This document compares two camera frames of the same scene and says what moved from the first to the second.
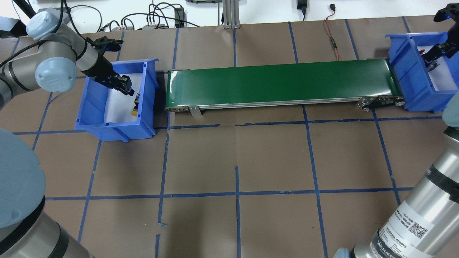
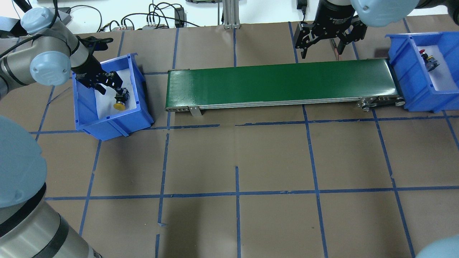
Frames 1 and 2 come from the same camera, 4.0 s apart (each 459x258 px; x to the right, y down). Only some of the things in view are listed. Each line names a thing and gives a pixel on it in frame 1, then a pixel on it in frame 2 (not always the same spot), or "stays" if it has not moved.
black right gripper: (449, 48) -> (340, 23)
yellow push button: (134, 113) -> (121, 99)
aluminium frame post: (231, 18) stays
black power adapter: (180, 18) stays
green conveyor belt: (374, 84) stays
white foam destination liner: (441, 76) stays
